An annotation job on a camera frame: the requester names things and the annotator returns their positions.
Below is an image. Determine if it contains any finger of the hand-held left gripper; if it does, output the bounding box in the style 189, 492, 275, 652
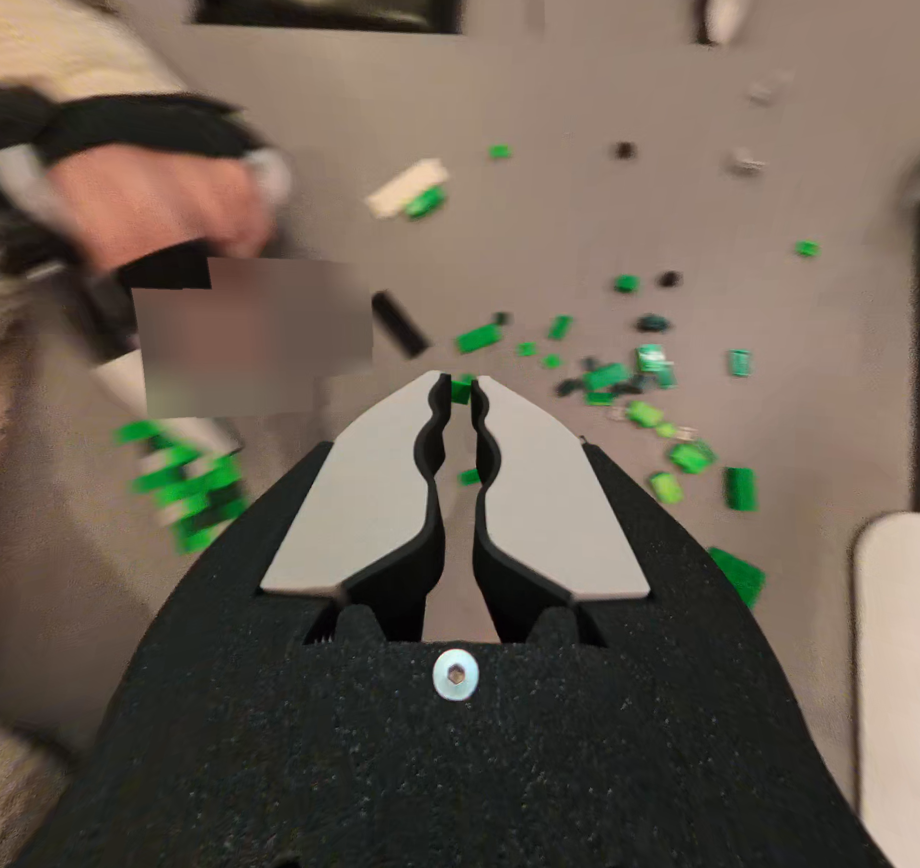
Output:
92, 352, 244, 455

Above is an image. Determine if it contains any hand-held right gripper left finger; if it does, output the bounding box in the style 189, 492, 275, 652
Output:
260, 370, 452, 643

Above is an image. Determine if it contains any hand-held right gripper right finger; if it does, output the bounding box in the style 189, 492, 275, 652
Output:
471, 375, 651, 645

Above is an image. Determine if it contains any green mosaic lego panel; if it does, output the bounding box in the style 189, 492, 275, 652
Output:
115, 418, 249, 556

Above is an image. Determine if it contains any person's left forearm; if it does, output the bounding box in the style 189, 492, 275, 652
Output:
0, 0, 188, 103

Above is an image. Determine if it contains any pile of loose lego pieces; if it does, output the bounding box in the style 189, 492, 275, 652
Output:
454, 275, 759, 513

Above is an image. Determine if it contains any black lego plate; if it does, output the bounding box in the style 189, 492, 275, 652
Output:
371, 290, 432, 360

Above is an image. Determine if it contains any green lego plate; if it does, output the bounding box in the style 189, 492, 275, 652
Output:
708, 546, 767, 610

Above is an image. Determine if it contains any white lego plate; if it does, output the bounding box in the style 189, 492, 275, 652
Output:
364, 158, 450, 220

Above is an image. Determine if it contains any white rounded pad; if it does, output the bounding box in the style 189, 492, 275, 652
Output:
851, 512, 920, 868

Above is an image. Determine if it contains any person's cream knit sweater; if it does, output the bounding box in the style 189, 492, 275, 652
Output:
0, 728, 73, 840

